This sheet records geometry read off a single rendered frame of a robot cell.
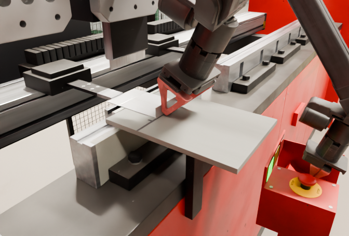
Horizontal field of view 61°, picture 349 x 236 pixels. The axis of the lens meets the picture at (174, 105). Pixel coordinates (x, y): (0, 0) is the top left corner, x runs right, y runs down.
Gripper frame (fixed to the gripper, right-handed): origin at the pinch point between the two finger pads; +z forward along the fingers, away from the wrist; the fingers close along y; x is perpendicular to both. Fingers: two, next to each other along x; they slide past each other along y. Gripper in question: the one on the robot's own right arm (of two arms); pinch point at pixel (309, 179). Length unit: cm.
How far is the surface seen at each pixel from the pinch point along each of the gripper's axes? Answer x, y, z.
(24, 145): -36, 172, 122
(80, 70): 25, 60, -13
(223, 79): -13.8, 35.4, -9.6
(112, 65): 33, 44, -24
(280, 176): 8.4, 7.3, -2.2
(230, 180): 7.5, 17.9, 8.2
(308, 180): 10.7, 1.9, -6.7
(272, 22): -189, 58, 3
